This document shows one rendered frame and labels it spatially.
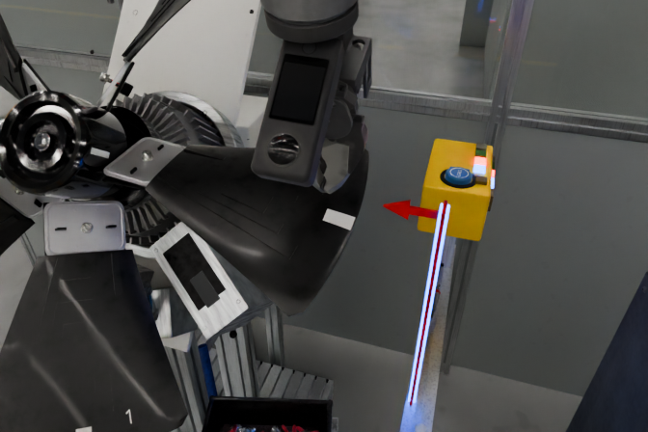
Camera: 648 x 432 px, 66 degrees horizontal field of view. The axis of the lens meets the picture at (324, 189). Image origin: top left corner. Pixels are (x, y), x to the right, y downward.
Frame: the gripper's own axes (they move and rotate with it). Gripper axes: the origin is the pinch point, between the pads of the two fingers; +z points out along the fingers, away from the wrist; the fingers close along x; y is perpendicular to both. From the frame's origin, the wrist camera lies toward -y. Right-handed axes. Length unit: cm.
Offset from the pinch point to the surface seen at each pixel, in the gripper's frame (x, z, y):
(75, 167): 26.7, -1.8, -4.3
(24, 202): 39.9, 8.0, -4.6
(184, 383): 33, 62, -9
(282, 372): 29, 124, 16
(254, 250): 5.6, 2.9, -7.1
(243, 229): 7.5, 2.4, -5.2
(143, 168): 21.9, 1.6, -0.4
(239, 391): 35, 105, 2
